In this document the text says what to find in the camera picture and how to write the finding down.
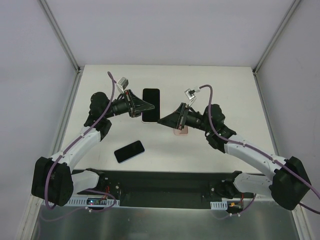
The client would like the pink phone case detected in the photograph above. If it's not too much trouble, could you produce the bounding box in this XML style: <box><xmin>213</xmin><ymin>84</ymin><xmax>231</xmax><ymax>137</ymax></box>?
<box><xmin>173</xmin><ymin>126</ymin><xmax>189</xmax><ymax>136</ymax></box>

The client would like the beige phone with case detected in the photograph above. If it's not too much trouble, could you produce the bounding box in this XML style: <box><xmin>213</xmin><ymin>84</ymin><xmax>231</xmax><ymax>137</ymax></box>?
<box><xmin>141</xmin><ymin>87</ymin><xmax>161</xmax><ymax>124</ymax></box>

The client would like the blue smartphone black screen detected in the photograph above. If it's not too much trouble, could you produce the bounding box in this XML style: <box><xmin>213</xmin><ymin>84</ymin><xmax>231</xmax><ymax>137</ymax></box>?
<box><xmin>114</xmin><ymin>140</ymin><xmax>145</xmax><ymax>164</ymax></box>

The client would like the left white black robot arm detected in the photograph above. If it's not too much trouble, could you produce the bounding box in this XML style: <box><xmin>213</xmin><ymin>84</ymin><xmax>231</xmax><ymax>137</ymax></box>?
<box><xmin>31</xmin><ymin>89</ymin><xmax>155</xmax><ymax>210</ymax></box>

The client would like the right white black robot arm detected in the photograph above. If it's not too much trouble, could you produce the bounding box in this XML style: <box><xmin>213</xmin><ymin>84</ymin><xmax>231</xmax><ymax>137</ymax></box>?
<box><xmin>157</xmin><ymin>103</ymin><xmax>311</xmax><ymax>211</ymax></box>

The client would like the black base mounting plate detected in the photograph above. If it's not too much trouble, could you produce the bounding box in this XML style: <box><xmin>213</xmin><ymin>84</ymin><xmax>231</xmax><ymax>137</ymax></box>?
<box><xmin>69</xmin><ymin>167</ymin><xmax>256</xmax><ymax>208</ymax></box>

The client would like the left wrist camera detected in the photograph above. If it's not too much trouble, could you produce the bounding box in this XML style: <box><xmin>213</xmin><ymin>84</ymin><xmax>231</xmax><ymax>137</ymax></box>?
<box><xmin>116</xmin><ymin>77</ymin><xmax>129</xmax><ymax>93</ymax></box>

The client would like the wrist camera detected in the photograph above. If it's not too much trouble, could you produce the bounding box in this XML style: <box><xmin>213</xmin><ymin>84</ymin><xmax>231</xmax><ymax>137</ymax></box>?
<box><xmin>116</xmin><ymin>77</ymin><xmax>129</xmax><ymax>93</ymax></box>
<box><xmin>184</xmin><ymin>88</ymin><xmax>199</xmax><ymax>107</ymax></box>

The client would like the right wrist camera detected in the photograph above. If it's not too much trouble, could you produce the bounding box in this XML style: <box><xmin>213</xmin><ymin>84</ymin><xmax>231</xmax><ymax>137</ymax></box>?
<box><xmin>184</xmin><ymin>88</ymin><xmax>199</xmax><ymax>107</ymax></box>

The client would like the right white cable duct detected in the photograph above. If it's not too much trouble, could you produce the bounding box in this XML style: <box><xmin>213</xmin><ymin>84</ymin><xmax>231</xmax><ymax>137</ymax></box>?
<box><xmin>210</xmin><ymin>200</ymin><xmax>228</xmax><ymax>211</ymax></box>

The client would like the white cable duct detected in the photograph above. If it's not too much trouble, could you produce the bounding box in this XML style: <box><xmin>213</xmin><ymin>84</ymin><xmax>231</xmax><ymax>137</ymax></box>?
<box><xmin>63</xmin><ymin>196</ymin><xmax>120</xmax><ymax>208</ymax></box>
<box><xmin>210</xmin><ymin>200</ymin><xmax>228</xmax><ymax>211</ymax></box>

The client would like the left aluminium frame post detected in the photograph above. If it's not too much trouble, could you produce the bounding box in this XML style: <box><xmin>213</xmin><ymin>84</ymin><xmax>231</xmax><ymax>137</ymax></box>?
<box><xmin>37</xmin><ymin>0</ymin><xmax>81</xmax><ymax>74</ymax></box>

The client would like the aluminium frame post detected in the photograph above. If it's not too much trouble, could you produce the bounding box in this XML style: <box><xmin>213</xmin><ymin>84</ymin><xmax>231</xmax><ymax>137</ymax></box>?
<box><xmin>37</xmin><ymin>0</ymin><xmax>81</xmax><ymax>74</ymax></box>
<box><xmin>252</xmin><ymin>0</ymin><xmax>303</xmax><ymax>76</ymax></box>

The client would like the right aluminium frame post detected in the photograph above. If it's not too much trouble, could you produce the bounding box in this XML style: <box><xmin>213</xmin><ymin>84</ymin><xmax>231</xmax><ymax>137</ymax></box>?
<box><xmin>252</xmin><ymin>0</ymin><xmax>303</xmax><ymax>76</ymax></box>

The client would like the left white cable duct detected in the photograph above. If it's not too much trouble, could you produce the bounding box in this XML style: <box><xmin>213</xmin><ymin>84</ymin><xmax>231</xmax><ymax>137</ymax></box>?
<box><xmin>63</xmin><ymin>196</ymin><xmax>120</xmax><ymax>208</ymax></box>

